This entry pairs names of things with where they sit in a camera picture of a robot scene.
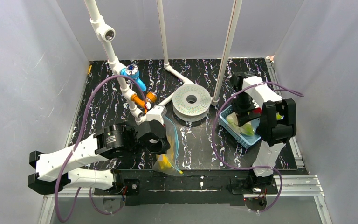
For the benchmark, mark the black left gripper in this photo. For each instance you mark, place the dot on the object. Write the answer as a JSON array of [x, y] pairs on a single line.
[[159, 147]]

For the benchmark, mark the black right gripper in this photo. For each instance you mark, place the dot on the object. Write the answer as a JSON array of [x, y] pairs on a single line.
[[246, 114]]

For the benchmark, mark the yellow banana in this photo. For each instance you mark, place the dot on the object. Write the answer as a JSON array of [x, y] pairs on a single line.
[[164, 161]]

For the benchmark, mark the clear zip top bag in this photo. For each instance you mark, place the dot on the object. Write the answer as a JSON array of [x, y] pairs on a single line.
[[172, 137]]

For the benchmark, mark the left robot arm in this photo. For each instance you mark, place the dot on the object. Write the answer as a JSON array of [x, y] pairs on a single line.
[[65, 168]]

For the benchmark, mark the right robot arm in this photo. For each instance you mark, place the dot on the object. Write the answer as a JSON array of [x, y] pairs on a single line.
[[277, 123]]

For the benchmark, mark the light blue plastic basket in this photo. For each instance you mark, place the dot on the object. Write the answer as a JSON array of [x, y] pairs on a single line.
[[244, 140]]

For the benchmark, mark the orange tap valve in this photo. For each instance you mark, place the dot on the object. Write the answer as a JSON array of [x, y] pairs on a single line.
[[145, 103]]

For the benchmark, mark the white filament spool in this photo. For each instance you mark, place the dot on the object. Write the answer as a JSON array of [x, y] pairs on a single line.
[[191, 102]]

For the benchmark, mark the blue tap valve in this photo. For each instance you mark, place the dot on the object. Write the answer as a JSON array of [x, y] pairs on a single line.
[[132, 71]]

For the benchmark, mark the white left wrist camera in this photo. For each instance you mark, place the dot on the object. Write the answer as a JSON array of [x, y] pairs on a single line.
[[156, 113]]

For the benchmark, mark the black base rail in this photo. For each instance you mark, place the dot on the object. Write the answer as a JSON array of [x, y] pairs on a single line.
[[146, 187]]

